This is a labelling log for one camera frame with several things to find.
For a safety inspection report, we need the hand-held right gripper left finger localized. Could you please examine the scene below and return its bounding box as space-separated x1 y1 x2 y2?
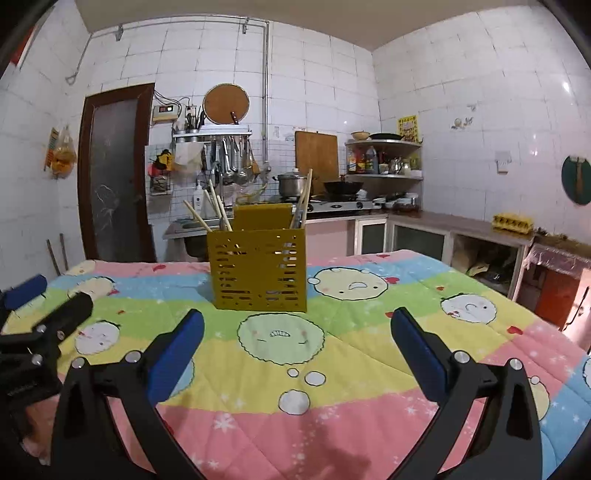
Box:
50 309 206 480

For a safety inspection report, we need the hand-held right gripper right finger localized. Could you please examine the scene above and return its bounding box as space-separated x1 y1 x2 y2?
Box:
390 307 543 480

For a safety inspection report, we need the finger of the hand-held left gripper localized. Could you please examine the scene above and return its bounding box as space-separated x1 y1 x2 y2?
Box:
0 274 49 315
0 292 95 365

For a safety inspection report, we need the yellow slotted utensil holder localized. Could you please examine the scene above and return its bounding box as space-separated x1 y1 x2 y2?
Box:
206 204 308 313

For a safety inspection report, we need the row of hanging kitchen utensils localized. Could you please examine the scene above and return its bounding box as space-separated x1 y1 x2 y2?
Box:
210 136 262 185

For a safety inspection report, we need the printed cartoon blanket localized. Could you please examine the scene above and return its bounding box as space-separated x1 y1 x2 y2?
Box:
0 249 591 480

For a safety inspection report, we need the kitchen counter cabinet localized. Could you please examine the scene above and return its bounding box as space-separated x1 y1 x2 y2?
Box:
305 210 536 301

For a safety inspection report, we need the steel sink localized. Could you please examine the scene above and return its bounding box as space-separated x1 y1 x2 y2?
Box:
163 217 213 259

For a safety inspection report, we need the brown glass door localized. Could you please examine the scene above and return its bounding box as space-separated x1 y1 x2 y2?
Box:
78 83 157 264

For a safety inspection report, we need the orange plastic bag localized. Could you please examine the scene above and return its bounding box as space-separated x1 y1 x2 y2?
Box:
44 126 78 180

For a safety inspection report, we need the red foil-topped cabinet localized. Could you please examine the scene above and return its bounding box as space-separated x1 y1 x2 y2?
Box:
526 240 591 329

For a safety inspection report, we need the yellow egg tray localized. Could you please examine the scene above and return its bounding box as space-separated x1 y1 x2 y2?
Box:
490 212 534 234

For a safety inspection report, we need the gas stove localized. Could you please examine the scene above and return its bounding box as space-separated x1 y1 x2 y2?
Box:
277 196 375 214

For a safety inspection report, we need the yellow black cloth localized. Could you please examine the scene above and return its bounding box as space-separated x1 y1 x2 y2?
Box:
148 148 175 172

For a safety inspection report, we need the black wok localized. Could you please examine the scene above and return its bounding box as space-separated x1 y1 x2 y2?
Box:
322 180 365 197

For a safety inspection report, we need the white plastic bag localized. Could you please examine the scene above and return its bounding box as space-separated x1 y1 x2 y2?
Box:
174 142 204 174

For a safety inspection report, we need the steel pot with lid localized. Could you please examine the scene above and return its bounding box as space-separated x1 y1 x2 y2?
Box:
272 171 308 200

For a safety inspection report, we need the corner shelf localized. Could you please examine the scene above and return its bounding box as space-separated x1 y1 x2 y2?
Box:
344 138 424 181

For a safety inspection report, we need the rectangular wooden cutting board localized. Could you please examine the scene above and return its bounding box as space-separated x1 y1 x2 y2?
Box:
294 130 340 183

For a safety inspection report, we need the yellow electric box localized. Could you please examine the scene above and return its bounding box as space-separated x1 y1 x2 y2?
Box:
152 104 182 123

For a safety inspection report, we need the round wooden board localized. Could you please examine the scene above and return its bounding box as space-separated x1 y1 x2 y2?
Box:
203 83 251 126

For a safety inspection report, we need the yellow wall poster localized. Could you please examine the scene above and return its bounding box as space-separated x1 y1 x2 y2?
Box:
398 115 420 144

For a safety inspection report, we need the steel wall rack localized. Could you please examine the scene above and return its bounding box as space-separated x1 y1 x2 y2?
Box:
172 124 254 144

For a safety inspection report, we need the green round wall decoration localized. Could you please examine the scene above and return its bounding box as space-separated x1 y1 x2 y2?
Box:
561 154 591 206

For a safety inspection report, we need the metal wall pipe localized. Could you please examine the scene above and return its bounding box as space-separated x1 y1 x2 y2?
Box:
260 21 271 172

